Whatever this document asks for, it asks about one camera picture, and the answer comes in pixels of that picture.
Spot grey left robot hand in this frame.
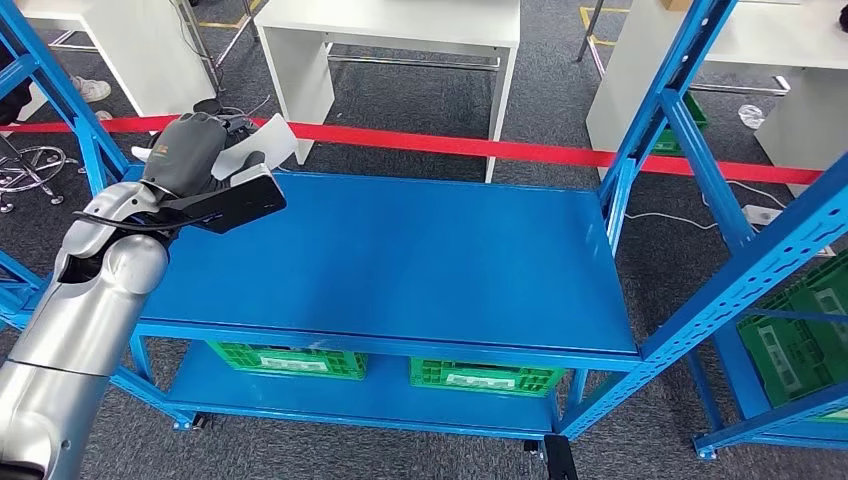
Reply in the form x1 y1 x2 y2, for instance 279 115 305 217
140 111 261 200

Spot white curved plastic part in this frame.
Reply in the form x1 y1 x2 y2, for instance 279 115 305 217
131 113 299 182

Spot white desk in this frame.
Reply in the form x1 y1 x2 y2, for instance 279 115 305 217
13 0 217 119
585 0 848 199
254 0 522 185

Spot person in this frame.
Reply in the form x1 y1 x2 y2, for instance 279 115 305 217
0 42 114 127

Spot chrome stool base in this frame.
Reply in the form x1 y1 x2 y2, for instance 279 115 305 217
0 142 68 215

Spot red barrier tape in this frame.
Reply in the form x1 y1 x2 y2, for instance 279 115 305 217
0 113 824 187

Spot clear crumpled plastic bag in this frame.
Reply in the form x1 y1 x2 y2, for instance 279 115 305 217
737 104 768 132

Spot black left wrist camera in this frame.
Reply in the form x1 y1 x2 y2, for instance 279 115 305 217
158 162 289 236

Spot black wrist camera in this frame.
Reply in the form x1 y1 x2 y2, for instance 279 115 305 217
543 433 582 480
158 162 289 236

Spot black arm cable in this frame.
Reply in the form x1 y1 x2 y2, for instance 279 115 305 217
72 210 200 234

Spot steel frame table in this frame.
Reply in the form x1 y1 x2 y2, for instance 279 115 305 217
168 0 264 94

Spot white floor cable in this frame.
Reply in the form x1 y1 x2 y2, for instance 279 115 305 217
622 210 721 232

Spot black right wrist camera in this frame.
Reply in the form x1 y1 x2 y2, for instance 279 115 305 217
543 433 582 480

